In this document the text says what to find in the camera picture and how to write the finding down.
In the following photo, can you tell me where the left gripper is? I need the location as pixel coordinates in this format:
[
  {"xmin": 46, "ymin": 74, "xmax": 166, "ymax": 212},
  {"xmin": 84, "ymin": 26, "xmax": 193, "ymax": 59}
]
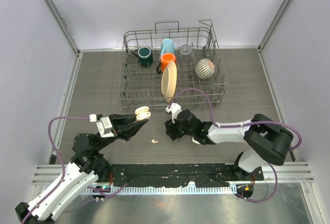
[{"xmin": 94, "ymin": 112, "xmax": 147, "ymax": 151}]

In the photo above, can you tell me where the beige earbud charging case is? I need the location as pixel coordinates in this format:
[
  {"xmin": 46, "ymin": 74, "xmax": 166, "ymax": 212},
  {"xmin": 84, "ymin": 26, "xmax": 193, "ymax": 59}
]
[{"xmin": 135, "ymin": 106, "xmax": 151, "ymax": 121}]

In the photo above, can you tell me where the white earbud charging case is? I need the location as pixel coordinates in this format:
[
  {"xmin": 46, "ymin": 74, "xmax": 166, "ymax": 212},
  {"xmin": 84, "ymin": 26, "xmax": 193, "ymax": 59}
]
[{"xmin": 191, "ymin": 137, "xmax": 201, "ymax": 145}]

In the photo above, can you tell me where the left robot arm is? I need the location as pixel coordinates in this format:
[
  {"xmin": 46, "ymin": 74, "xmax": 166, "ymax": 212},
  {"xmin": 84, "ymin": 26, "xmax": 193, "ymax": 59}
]
[{"xmin": 15, "ymin": 113, "xmax": 151, "ymax": 223}]

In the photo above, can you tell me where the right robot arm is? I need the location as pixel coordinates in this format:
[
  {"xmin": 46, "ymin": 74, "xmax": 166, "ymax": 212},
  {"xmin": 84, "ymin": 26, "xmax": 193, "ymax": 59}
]
[{"xmin": 165, "ymin": 107, "xmax": 293, "ymax": 180}]

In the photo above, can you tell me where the beige oval plate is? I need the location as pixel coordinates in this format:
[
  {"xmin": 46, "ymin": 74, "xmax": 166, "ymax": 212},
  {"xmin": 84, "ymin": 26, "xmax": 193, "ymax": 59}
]
[{"xmin": 161, "ymin": 61, "xmax": 177, "ymax": 103}]

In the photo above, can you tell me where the striped ceramic bowl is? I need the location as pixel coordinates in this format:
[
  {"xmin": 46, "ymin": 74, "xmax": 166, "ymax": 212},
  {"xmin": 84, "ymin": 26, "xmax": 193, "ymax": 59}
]
[{"xmin": 195, "ymin": 58, "xmax": 215, "ymax": 79}]

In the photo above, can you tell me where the clear glass cup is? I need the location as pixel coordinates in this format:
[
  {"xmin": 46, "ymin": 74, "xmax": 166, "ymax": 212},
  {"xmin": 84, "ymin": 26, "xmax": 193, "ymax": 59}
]
[{"xmin": 179, "ymin": 44, "xmax": 194, "ymax": 66}]

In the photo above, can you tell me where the orange mug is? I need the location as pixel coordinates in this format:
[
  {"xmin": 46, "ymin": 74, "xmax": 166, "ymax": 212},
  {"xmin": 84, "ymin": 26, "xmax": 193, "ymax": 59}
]
[{"xmin": 156, "ymin": 53, "xmax": 176, "ymax": 74}]

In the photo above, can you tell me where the dark green mug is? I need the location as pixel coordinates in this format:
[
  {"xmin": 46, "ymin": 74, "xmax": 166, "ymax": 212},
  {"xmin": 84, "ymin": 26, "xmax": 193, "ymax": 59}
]
[{"xmin": 133, "ymin": 46, "xmax": 153, "ymax": 67}]

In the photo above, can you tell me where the light blue cup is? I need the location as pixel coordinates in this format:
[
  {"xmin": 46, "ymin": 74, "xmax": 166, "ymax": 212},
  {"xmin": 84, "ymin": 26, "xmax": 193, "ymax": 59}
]
[{"xmin": 160, "ymin": 38, "xmax": 175, "ymax": 56}]

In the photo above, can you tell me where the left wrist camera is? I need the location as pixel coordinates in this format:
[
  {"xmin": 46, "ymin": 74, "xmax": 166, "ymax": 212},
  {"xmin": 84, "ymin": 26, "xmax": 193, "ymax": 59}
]
[{"xmin": 89, "ymin": 114, "xmax": 114, "ymax": 138}]

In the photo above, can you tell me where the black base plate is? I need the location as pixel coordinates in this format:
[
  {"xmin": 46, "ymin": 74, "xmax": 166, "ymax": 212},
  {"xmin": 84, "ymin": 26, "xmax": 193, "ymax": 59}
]
[{"xmin": 98, "ymin": 163, "xmax": 264, "ymax": 188}]

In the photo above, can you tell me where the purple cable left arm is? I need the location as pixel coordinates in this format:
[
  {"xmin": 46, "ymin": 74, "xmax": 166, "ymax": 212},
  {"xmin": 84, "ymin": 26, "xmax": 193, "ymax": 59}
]
[{"xmin": 20, "ymin": 115, "xmax": 128, "ymax": 224}]

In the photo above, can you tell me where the grey wire dish rack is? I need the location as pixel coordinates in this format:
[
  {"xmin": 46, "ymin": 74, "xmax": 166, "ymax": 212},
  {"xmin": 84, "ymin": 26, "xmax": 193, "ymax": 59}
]
[{"xmin": 119, "ymin": 20, "xmax": 228, "ymax": 109}]

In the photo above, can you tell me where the white slotted cable duct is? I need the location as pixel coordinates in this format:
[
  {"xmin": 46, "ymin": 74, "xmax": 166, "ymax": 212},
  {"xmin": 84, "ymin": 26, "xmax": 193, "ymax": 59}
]
[{"xmin": 82, "ymin": 184, "xmax": 237, "ymax": 196}]

